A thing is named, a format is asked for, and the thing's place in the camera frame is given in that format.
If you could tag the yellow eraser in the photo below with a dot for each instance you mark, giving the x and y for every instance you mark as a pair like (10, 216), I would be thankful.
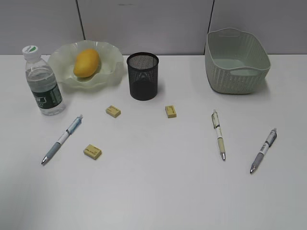
(170, 111)
(113, 111)
(92, 152)

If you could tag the blue grey pen left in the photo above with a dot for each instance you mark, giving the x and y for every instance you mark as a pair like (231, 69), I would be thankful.
(57, 145)

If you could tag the pale green wavy plate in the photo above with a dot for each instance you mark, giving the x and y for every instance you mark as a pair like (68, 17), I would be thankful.
(109, 72)

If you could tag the clear water bottle green label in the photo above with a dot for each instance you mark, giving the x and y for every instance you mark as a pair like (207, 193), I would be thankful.
(42, 82)

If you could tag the black mesh pen holder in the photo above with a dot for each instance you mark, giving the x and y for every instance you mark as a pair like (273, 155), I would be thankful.
(143, 75)

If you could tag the yellow eraser upper left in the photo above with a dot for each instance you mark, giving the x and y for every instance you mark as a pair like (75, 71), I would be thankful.
(113, 111)

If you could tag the yellow mango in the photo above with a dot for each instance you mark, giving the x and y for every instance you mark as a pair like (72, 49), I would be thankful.
(86, 63)

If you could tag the pale green woven basket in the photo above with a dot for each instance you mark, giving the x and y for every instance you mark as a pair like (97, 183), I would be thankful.
(235, 61)

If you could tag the beige white pen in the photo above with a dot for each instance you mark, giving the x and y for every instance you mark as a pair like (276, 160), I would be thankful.
(220, 140)

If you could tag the yellow eraser lower left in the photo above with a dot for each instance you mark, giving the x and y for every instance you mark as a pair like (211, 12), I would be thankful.
(92, 152)

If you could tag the yellow eraser upper right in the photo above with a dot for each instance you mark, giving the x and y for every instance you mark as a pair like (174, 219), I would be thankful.
(170, 111)

